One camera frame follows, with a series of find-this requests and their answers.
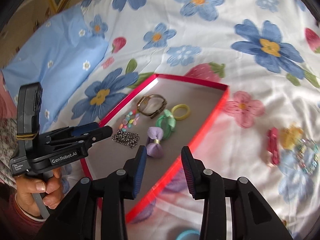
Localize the colourful bead bracelet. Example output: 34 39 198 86
118 109 141 133

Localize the purple bow hair tie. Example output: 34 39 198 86
145 126 165 159

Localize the gold wrist watch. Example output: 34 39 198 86
136 94 167 119

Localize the pink hair clip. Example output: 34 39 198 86
267 127 280 166

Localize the green bow hair tie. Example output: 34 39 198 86
154 109 177 140

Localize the yellow claw hair clip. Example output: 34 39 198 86
279 125 303 150

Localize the teal gem bracelet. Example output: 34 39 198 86
294 138 320 176

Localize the yellow hair ring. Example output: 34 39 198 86
171 103 191 121

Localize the left hand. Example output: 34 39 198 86
15 168 64 217

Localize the light blue pillow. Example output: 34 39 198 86
2 5 108 132

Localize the red shallow box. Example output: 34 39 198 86
81 74 229 223

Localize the floral white bed sheet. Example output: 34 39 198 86
48 0 319 239

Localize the blue hair tie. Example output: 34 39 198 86
175 229 201 240

